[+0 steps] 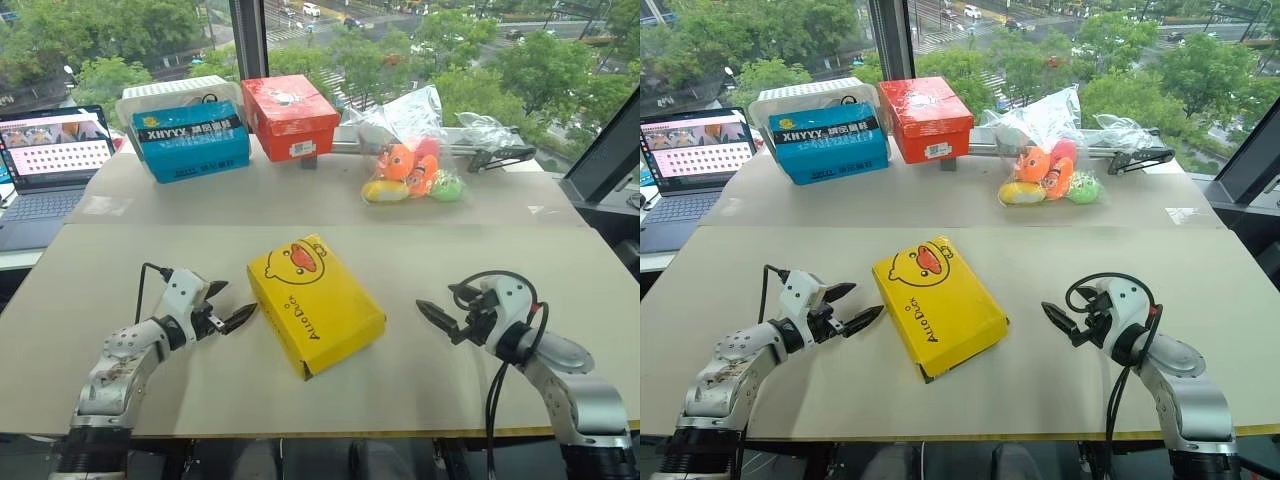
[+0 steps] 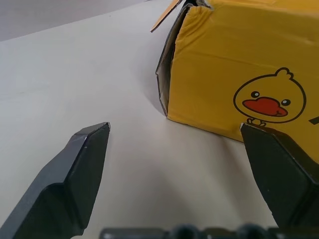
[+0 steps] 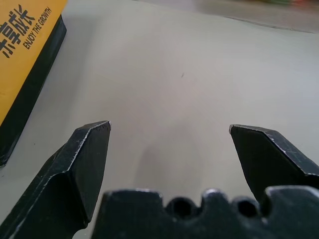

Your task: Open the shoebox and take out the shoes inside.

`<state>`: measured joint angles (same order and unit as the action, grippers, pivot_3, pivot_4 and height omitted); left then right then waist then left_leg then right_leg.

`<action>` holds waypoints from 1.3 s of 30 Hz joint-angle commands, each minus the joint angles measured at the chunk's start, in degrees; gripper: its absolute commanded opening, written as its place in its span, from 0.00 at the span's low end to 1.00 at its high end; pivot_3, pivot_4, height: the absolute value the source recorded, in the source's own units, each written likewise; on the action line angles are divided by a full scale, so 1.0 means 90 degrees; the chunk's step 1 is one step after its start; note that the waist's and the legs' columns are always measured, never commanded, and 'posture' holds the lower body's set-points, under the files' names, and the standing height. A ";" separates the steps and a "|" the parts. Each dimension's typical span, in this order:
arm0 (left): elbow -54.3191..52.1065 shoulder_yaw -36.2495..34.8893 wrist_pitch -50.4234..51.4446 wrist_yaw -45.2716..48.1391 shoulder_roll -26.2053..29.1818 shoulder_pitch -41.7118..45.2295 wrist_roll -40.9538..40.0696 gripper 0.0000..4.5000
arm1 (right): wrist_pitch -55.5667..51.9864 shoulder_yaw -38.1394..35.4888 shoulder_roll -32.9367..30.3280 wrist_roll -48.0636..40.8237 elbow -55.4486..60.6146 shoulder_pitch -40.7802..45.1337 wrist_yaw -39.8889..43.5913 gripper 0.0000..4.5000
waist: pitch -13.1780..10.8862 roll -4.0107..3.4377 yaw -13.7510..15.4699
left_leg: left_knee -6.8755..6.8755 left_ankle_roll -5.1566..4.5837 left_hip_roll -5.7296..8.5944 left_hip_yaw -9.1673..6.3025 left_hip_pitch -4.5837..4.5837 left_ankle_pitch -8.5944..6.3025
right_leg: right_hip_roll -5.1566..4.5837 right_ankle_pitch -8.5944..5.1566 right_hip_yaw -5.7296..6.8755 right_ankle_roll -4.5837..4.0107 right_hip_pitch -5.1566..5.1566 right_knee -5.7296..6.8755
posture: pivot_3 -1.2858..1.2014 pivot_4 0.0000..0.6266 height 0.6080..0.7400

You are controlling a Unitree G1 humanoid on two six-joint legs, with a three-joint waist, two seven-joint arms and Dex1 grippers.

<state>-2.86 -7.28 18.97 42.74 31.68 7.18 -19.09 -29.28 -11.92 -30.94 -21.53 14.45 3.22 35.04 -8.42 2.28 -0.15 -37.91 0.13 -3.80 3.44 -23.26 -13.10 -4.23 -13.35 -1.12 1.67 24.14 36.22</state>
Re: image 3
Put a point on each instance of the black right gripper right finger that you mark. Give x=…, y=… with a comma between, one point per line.
x=269, y=159

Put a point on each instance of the yellow and black box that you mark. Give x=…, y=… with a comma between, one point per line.
x=22, y=62

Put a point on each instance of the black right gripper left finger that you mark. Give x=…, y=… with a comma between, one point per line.
x=72, y=174

